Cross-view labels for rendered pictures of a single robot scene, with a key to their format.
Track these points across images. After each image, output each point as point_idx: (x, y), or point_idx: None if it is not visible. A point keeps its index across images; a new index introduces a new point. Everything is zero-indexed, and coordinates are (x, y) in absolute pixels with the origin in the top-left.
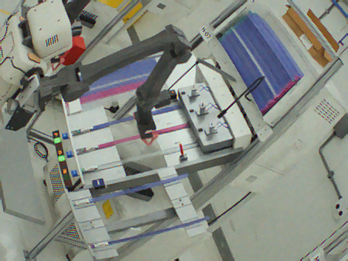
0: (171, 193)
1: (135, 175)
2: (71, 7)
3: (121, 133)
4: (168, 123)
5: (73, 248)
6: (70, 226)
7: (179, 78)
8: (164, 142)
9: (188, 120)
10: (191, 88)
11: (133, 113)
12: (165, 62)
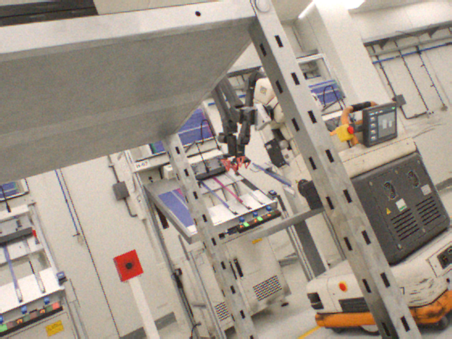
0: (266, 166)
1: (256, 185)
2: (228, 113)
3: (182, 255)
4: (214, 182)
5: (282, 286)
6: (265, 288)
7: (202, 156)
8: (228, 182)
9: (208, 177)
10: (195, 166)
11: (235, 166)
12: (253, 98)
